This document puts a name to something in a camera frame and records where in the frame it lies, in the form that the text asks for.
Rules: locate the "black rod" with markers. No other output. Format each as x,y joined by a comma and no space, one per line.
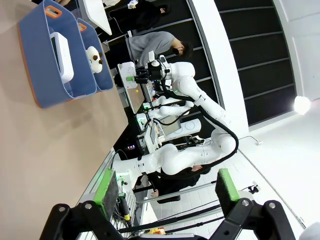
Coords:
175,219

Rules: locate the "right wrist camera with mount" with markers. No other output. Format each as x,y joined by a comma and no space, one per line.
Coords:
155,60

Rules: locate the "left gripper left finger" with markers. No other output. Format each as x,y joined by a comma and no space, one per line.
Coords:
106,195

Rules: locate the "round white lamp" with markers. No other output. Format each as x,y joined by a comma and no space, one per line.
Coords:
302,105

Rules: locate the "white brown plush dog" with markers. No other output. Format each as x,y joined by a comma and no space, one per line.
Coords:
94,58

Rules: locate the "yellow black screwdriver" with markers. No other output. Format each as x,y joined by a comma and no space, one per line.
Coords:
124,210

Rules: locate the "seated person in black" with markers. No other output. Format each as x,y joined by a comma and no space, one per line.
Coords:
175,183

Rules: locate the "brown background table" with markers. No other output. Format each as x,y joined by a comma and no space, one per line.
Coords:
135,100

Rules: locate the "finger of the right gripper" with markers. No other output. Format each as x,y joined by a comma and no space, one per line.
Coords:
132,79

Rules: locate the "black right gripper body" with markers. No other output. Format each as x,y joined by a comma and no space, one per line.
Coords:
152,74

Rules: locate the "person in black hoodie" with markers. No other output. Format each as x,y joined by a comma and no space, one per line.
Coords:
142,17

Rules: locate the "man in grey shirt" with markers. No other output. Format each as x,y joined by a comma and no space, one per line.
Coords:
150,43

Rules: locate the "small webcam on stand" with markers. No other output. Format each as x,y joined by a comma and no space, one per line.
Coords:
253,188

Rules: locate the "white machine with screen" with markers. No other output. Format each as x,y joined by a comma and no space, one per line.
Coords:
190,126

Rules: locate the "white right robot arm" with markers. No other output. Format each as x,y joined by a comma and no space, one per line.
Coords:
170,160

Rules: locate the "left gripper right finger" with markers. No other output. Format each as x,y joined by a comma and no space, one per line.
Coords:
228,192

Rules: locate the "large white table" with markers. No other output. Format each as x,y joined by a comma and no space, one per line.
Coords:
98,15

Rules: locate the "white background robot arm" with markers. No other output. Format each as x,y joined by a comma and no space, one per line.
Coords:
170,110

